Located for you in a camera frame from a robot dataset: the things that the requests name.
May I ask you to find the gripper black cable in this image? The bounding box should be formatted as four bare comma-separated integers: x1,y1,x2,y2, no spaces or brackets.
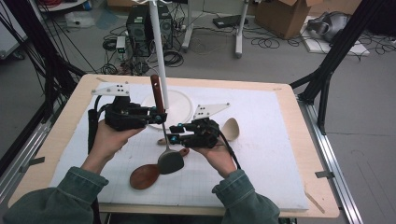
214,125,242,171
88,94,106,155

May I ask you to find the white round table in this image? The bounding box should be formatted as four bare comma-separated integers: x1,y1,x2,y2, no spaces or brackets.
36,0,88,13

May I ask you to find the white cabinet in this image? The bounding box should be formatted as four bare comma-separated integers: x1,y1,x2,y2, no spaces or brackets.
0,6,28,60

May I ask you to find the white foam board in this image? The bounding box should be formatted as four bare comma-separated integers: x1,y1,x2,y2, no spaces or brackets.
300,15,372,57

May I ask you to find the white stand leg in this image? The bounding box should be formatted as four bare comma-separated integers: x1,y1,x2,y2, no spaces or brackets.
181,0,194,52
234,0,250,59

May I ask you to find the black computer tower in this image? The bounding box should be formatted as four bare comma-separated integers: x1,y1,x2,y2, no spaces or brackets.
125,4,174,59

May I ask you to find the aluminium rail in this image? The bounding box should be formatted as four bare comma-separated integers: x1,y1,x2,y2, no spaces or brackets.
0,119,52,203
297,96,363,224

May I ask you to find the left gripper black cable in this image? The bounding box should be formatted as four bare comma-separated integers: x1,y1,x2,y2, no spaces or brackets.
88,94,106,155

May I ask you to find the person's right hand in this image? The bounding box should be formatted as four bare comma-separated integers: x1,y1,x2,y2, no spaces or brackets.
190,144,237,179

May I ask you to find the large cardboard box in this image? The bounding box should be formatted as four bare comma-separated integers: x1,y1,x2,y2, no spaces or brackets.
254,0,325,40

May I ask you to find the grey plastic shell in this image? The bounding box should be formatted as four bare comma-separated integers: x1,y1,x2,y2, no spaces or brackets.
306,11,352,43

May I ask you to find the tangle of black floor cables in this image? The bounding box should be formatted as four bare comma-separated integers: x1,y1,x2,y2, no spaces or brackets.
102,24,185,76
242,26,396,57

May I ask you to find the white foam mat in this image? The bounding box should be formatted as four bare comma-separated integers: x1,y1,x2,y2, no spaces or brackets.
49,81,309,211

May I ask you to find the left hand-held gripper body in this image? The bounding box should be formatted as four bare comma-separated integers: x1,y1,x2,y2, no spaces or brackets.
91,82,150,132

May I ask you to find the grey spatula with wooden handle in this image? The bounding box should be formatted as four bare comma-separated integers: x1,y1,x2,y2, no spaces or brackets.
150,74,185,175

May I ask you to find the brown wooden spoon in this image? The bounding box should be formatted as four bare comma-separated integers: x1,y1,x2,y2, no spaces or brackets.
129,147,191,190

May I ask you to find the black metal frame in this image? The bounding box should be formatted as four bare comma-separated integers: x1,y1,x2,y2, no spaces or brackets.
289,0,386,135
0,0,87,175

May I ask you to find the person's left hand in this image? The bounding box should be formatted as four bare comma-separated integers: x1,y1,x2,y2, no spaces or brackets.
90,119,146,162

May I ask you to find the black flat device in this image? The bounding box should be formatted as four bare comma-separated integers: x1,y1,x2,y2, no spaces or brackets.
212,14,249,29

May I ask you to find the white plate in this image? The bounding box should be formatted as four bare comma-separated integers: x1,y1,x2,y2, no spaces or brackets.
132,0,194,130

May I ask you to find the white power adapter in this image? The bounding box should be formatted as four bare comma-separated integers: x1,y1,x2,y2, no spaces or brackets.
115,35,127,54

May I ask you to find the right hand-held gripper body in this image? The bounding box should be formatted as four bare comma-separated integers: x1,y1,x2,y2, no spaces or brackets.
181,102,232,148

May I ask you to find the thin wooden strip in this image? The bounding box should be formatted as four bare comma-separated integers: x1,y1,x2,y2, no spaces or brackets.
304,189,326,215

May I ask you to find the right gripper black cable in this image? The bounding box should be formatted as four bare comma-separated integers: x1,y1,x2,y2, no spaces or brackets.
214,125,242,171

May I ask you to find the clear plastic bag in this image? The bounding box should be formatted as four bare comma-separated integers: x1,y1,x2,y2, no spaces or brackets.
64,10,96,29

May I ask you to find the grey metal bracket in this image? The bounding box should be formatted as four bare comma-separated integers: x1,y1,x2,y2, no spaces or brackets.
315,170,335,180
19,157,46,174

